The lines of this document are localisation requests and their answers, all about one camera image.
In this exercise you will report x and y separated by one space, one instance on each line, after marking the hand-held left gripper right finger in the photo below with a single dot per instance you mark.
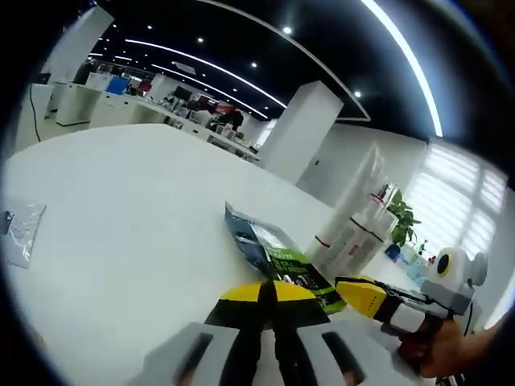
297 321

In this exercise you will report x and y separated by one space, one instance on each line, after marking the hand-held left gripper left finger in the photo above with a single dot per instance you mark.
237 321

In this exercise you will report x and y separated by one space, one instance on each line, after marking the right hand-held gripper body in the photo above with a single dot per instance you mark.
446 289

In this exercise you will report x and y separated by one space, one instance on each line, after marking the white skincare bottle clear cap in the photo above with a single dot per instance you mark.
358 257

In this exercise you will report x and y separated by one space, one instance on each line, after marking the green black packet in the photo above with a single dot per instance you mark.
281 257

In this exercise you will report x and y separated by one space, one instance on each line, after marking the white skincare tube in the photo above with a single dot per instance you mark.
354 189

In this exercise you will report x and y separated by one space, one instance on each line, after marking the person's right hand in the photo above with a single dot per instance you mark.
438 350

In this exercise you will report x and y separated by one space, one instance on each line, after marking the light blue item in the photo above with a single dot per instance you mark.
414 263

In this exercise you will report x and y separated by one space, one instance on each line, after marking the green potted plant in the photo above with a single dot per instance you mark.
404 219

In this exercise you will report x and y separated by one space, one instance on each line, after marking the white window blinds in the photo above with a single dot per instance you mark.
458 197

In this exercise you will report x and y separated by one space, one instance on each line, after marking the clear small bag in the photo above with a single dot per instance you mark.
22 233

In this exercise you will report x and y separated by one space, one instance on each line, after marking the ceiling air conditioner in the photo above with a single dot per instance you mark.
184 67

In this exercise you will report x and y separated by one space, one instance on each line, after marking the blue box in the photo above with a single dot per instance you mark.
117 84

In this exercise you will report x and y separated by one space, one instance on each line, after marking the row of white counters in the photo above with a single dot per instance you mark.
80 104

